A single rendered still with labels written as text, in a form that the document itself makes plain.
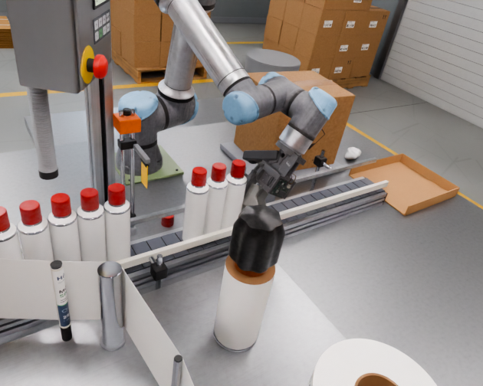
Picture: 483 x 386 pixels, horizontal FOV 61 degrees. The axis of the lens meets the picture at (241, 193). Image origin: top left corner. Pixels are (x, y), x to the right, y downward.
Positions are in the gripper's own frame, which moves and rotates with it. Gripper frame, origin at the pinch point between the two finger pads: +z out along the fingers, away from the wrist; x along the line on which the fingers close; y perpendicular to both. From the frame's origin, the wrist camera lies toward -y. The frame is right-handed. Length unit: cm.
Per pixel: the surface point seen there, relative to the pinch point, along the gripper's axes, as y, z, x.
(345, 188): -1.8, -16.7, 40.0
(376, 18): -250, -163, 308
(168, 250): 4.7, 13.3, -18.8
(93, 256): 2.7, 18.9, -34.1
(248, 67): -199, -38, 144
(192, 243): 4.7, 10.3, -13.2
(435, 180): 4, -36, 80
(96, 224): 2.8, 11.3, -37.3
